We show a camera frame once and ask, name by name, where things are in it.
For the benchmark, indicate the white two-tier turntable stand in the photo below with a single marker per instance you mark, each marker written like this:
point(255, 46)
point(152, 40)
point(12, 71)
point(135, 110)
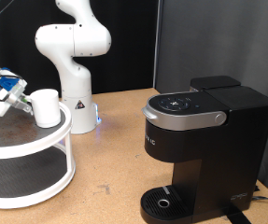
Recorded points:
point(21, 174)

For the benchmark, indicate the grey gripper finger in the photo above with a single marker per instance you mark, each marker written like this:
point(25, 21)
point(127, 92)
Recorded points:
point(26, 99)
point(24, 108)

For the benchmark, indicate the black Keurig coffee machine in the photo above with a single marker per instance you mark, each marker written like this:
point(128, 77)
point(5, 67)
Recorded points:
point(227, 149)

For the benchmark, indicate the white mug with green tape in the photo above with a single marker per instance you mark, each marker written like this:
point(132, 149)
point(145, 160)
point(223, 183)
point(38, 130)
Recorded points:
point(48, 109)

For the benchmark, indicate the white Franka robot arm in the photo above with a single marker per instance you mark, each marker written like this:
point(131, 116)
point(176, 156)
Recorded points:
point(74, 81)

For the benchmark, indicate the black tape strip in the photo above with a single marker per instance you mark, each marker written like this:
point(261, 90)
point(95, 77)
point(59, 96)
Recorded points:
point(237, 217)

